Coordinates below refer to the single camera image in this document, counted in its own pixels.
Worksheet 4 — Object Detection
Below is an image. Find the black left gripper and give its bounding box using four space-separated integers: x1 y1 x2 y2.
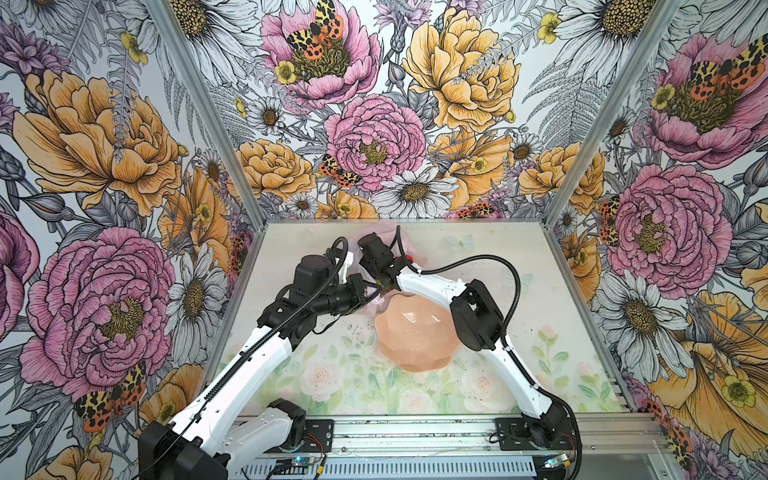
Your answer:
314 273 382 316

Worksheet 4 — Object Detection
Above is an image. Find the pink flower-shaped bowl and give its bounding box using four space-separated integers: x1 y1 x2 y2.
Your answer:
374 294 462 373

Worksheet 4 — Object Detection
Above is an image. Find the pink plastic bag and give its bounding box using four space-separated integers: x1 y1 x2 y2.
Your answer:
350 221 426 317

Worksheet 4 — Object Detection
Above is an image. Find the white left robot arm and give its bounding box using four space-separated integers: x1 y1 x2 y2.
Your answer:
136 274 380 479

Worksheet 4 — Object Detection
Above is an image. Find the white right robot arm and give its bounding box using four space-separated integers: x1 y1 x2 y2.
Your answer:
357 231 581 450

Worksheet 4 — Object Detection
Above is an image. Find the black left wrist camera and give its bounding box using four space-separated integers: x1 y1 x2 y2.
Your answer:
291 255 343 297

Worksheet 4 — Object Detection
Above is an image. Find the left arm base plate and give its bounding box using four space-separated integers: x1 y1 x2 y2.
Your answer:
268 418 335 454

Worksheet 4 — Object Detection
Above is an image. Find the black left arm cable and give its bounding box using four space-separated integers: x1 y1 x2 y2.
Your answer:
128 236 350 480

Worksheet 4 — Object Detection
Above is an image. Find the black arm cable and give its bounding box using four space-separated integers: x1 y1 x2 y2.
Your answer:
392 224 583 480
128 236 350 480

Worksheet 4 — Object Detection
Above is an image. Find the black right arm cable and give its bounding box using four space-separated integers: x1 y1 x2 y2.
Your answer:
392 224 583 480

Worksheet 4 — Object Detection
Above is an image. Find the aluminium front rail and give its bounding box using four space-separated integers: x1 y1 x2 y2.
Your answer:
235 413 683 479

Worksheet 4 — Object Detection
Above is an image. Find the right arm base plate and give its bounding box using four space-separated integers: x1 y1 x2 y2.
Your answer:
494 416 577 451

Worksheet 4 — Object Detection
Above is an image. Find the left aluminium corner post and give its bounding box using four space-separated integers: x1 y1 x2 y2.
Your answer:
147 1 266 234

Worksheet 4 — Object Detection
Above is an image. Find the aluminium corner post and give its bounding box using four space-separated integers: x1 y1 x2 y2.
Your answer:
147 1 266 234
542 1 682 229

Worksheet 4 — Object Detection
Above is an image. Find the right aluminium corner post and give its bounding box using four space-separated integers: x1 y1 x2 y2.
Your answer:
542 1 682 229

